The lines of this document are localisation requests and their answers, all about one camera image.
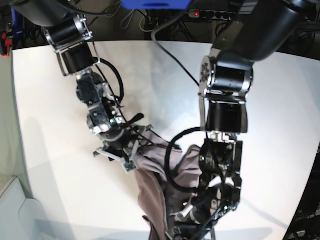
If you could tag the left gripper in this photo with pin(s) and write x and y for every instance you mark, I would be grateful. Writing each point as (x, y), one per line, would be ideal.
(192, 215)

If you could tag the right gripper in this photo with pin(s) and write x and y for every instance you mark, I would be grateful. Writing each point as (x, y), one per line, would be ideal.
(124, 147)

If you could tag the mauve t-shirt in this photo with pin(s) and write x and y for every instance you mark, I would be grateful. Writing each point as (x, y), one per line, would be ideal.
(159, 201)

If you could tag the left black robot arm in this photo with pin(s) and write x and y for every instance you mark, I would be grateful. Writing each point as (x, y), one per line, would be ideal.
(225, 81)

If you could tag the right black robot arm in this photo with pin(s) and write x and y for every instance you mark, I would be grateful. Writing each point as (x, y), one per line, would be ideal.
(99, 84)

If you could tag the blue box overhead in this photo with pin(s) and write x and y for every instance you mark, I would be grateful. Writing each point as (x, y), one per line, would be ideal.
(156, 4)

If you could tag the red black clamp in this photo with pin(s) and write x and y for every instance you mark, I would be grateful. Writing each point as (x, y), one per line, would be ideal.
(6, 42)

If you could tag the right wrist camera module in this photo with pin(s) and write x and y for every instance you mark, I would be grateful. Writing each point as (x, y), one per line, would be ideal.
(129, 166)

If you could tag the white power strip red switch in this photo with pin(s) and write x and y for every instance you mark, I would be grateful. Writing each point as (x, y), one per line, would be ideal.
(211, 15)

